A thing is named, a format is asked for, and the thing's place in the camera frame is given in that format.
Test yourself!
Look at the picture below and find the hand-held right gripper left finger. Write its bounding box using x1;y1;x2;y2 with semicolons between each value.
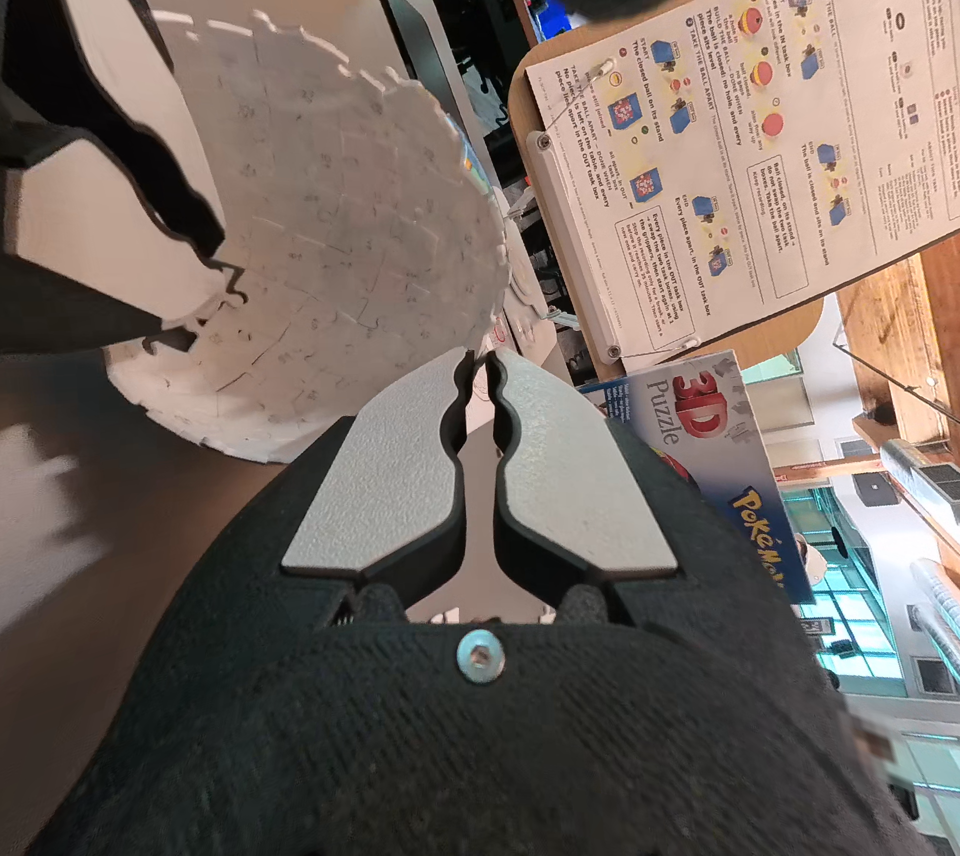
281;348;475;607

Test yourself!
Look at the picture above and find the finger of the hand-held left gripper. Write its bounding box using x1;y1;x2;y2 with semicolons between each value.
13;127;231;326
24;0;228;262

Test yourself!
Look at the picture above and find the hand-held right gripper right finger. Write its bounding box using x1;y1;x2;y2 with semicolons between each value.
486;348;680;607

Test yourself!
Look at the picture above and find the partly built puzzle ball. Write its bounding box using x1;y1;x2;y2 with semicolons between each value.
105;8;513;465

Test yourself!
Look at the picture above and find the colourful puzzle box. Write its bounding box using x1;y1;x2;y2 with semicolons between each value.
577;349;819;606

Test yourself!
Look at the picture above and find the white instruction sheet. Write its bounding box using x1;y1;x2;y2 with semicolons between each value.
525;0;960;358

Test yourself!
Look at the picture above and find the white plastic tray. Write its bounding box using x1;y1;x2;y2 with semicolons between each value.
495;192;560;347

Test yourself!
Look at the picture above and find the thin steel tension rod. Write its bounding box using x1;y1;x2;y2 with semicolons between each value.
832;344;960;426

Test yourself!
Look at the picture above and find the silver ventilation duct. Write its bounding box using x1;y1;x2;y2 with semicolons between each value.
881;439;960;535

